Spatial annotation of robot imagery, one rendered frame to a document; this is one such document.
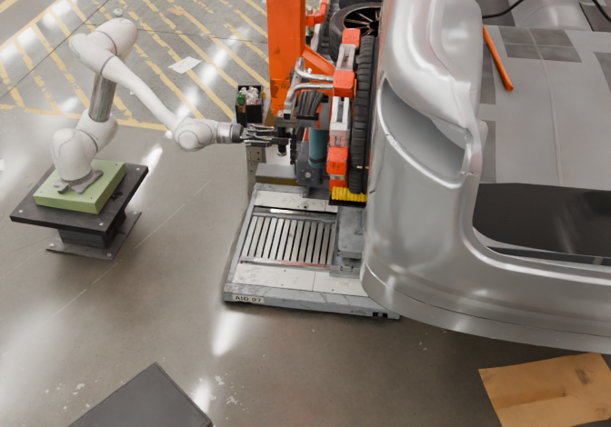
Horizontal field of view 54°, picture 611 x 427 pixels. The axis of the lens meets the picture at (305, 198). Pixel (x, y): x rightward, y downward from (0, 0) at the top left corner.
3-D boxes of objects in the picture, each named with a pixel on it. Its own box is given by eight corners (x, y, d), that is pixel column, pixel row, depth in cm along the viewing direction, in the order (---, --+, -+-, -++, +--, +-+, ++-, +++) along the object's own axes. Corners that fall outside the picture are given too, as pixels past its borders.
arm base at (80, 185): (45, 191, 288) (42, 182, 284) (75, 165, 303) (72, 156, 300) (75, 200, 282) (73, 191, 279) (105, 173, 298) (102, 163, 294)
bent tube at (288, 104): (334, 114, 229) (335, 90, 222) (284, 110, 231) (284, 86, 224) (337, 89, 242) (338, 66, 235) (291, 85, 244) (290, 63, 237)
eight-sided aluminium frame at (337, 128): (342, 205, 249) (349, 94, 213) (326, 203, 250) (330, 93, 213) (351, 130, 289) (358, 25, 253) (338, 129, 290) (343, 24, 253)
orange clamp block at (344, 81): (353, 98, 224) (353, 88, 215) (332, 96, 224) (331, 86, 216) (355, 81, 225) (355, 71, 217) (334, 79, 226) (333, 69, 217)
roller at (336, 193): (392, 207, 263) (393, 197, 259) (325, 201, 265) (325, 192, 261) (392, 198, 267) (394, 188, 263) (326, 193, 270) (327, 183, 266)
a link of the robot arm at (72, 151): (51, 176, 287) (35, 139, 273) (75, 155, 300) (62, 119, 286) (78, 183, 282) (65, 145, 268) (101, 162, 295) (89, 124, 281)
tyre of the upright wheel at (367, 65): (418, 18, 258) (402, 152, 294) (364, 14, 260) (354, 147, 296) (425, 74, 203) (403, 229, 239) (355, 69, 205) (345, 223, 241)
